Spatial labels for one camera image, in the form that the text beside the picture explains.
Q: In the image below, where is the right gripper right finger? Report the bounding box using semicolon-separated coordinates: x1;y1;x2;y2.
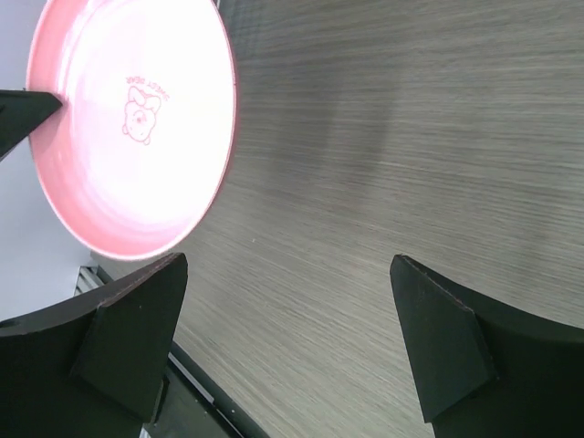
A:
390;255;583;438

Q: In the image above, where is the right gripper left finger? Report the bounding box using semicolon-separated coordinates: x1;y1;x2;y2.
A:
1;253;188;437

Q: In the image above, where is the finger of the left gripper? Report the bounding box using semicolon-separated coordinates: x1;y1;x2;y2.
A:
0;89;62;159

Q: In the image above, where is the pink plate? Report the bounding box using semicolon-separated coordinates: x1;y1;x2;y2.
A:
26;1;237;261

